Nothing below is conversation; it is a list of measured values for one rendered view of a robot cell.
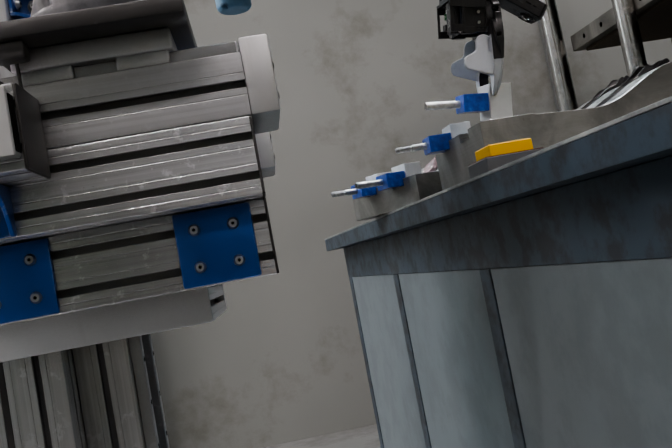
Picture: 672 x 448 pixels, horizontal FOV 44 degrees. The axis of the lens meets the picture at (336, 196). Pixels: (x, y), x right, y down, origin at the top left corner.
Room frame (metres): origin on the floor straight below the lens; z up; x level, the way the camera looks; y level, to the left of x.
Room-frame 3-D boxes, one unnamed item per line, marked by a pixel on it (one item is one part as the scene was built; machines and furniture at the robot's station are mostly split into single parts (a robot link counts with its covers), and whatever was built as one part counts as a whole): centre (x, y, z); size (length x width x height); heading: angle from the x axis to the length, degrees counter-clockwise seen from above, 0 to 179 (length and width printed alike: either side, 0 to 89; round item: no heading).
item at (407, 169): (1.57, -0.10, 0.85); 0.13 x 0.05 x 0.05; 116
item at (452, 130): (1.42, -0.18, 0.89); 0.13 x 0.05 x 0.05; 99
